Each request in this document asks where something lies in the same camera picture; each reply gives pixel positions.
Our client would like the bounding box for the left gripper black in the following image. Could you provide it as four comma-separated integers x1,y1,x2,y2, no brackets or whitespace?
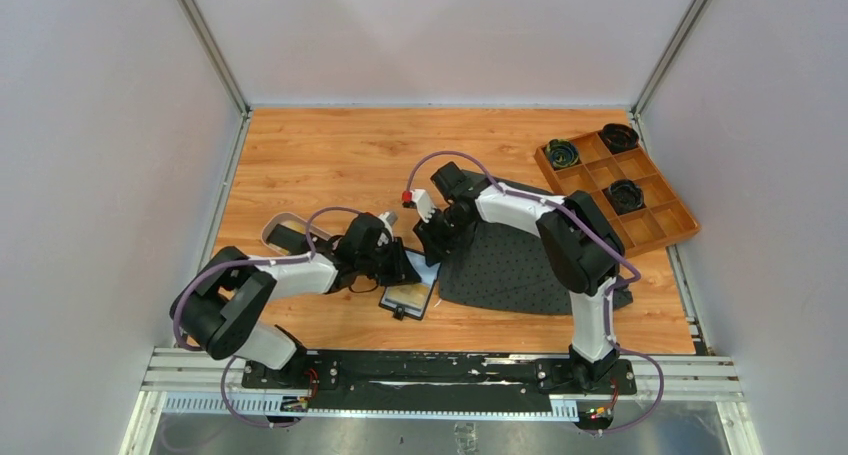
357,236,421,287

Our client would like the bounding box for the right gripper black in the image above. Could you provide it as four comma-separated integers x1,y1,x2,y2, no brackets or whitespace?
414,207,474,268

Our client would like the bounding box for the gold credit card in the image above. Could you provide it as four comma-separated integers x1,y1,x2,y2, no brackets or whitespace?
380,283,431,318

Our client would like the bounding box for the black leather card holder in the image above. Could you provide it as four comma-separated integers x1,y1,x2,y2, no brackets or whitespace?
378,249,440,321

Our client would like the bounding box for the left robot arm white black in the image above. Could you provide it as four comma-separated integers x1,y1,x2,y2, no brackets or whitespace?
169,212,421,388

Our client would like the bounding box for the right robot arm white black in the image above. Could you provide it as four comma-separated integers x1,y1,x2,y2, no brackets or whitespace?
401,162,625,393

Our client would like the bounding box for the dark grey dotted cloth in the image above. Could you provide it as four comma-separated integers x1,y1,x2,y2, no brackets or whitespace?
439,178,628,315

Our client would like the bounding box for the pink oval tray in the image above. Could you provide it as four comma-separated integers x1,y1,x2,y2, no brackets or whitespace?
260,212,341,264

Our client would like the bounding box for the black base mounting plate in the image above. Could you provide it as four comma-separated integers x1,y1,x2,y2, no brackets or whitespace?
242,350,637,413

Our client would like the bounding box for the coiled black belt middle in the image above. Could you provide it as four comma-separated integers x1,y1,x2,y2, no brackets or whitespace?
603,179,646,215

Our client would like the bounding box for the coiled black belt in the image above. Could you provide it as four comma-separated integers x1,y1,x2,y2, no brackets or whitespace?
599,123,640,154
603,179,646,215

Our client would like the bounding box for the coiled black belt top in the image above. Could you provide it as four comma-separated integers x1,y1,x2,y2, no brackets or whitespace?
599,123,640,154

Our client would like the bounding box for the brown wooden compartment tray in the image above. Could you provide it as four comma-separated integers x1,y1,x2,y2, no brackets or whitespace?
534,123,700,256

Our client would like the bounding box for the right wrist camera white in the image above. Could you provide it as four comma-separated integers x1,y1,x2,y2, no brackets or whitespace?
410,189,438,223

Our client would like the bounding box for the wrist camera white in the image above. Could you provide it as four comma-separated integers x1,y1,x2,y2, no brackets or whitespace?
410,189,438,223
378,210,398,239

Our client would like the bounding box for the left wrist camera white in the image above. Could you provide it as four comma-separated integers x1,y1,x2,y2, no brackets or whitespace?
378,210,398,239

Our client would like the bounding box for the aluminium frame rail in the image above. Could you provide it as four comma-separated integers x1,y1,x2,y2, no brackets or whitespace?
121,348,762,454

